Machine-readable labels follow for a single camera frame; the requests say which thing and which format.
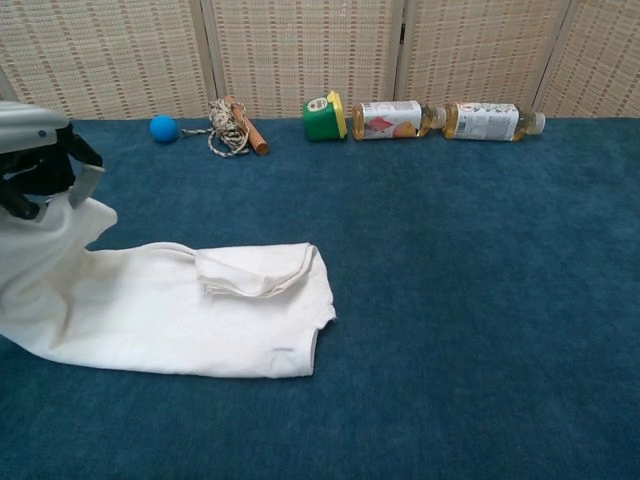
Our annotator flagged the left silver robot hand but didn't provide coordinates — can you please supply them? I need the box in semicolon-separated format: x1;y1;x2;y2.
0;101;106;221

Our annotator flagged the white t-shirt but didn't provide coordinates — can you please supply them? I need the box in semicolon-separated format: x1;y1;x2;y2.
0;192;338;379

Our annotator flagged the woven folding screen panel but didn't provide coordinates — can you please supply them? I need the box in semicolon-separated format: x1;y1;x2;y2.
532;0;640;120
199;0;405;121
0;0;210;121
394;0;574;119

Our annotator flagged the blue ball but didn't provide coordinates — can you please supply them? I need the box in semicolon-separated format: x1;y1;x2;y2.
149;114;179;145

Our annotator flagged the brown wooden stick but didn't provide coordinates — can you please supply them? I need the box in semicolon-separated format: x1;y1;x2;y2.
223;95;271;155

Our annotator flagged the green container with yellow lid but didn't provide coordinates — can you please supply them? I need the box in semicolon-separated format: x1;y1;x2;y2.
302;90;348;143

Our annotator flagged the tea bottle with fruit label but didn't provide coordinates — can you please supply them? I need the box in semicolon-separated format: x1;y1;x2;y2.
351;100;447;142

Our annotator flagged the blue table cover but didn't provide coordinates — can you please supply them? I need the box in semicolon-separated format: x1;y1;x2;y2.
0;117;640;480

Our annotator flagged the tea bottle with white label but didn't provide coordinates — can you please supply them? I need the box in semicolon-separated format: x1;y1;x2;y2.
442;102;547;142

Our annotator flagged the braided beige rope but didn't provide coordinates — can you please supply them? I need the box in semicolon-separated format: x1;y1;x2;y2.
181;99;251;159

